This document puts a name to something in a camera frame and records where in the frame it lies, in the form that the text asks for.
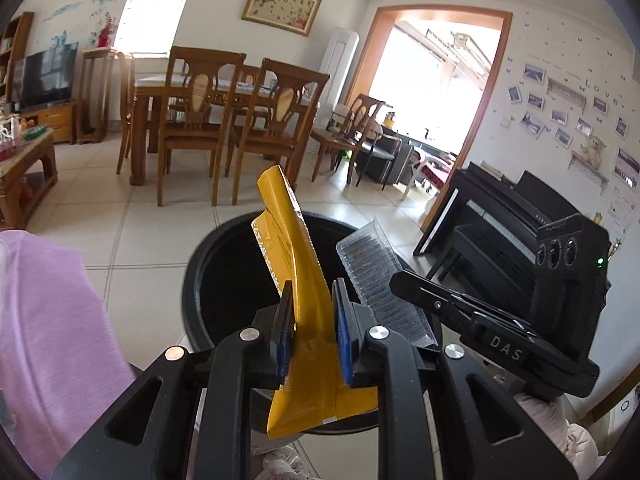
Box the black upright piano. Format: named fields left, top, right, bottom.
left=412, top=161, right=596, bottom=311

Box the white standing air conditioner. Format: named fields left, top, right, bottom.
left=320, top=26, right=361, bottom=111

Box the group of wall photos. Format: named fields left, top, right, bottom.
left=507, top=62, right=640, bottom=178

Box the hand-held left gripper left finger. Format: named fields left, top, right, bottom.
left=50, top=280, right=301, bottom=480

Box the framed floral painting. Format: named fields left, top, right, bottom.
left=241, top=0, right=322, bottom=38

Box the person's right hand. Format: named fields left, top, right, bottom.
left=514, top=392, right=571, bottom=461

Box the wooden door frame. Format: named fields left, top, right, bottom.
left=345, top=6, right=513, bottom=186

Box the tall wooden plant stand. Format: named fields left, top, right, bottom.
left=77, top=47, right=118, bottom=145

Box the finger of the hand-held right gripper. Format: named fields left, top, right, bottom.
left=390, top=271, right=600, bottom=398

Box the white wall shelf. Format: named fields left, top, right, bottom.
left=567, top=152, right=610, bottom=193
left=546, top=77, right=587, bottom=113

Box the black round trash bin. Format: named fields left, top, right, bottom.
left=182, top=211, right=446, bottom=435

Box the wooden bookshelf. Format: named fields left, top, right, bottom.
left=0, top=11, right=35, bottom=106

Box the wooden dining table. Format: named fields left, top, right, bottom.
left=129, top=74, right=321, bottom=186

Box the white plastic chair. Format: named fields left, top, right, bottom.
left=402, top=152, right=457, bottom=202

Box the purple cloth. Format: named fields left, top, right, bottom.
left=0, top=230, right=136, bottom=480

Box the yellow snack wrapper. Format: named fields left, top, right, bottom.
left=250, top=164, right=379, bottom=438

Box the red flower vase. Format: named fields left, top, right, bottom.
left=95, top=12, right=117, bottom=49

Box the wooden coffee table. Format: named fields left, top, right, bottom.
left=0, top=127, right=58, bottom=231

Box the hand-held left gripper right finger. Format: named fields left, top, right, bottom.
left=331, top=277, right=581, bottom=480

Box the beige teddy bear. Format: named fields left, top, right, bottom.
left=580, top=135, right=605, bottom=167

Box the clear ribbed plastic tray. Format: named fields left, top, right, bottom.
left=336, top=217, right=436, bottom=351

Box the bright window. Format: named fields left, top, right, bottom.
left=114, top=0, right=201, bottom=58

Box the wooden dining chair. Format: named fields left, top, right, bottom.
left=311, top=93, right=386, bottom=186
left=116, top=51, right=140, bottom=176
left=234, top=65, right=262, bottom=87
left=225, top=58, right=331, bottom=206
left=157, top=46, right=247, bottom=207

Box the white fuzzy clothing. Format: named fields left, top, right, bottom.
left=250, top=432, right=321, bottom=480

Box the black armchair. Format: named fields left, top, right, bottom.
left=370, top=132, right=417, bottom=186

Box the flat screen television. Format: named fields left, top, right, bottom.
left=11, top=41, right=80, bottom=111

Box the wooden television cabinet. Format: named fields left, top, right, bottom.
left=20, top=101, right=78, bottom=145

